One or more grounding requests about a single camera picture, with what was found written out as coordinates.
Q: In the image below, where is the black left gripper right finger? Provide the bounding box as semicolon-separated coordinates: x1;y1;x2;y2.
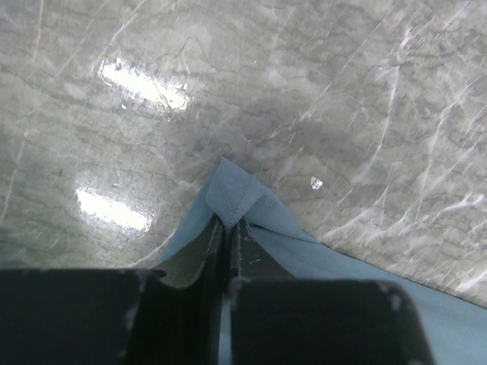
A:
229;221;434;364

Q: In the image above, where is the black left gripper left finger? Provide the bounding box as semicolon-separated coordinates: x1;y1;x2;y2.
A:
1;217;224;364

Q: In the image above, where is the grey-blue t shirt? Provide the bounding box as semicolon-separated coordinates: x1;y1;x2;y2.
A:
160;158;486;364

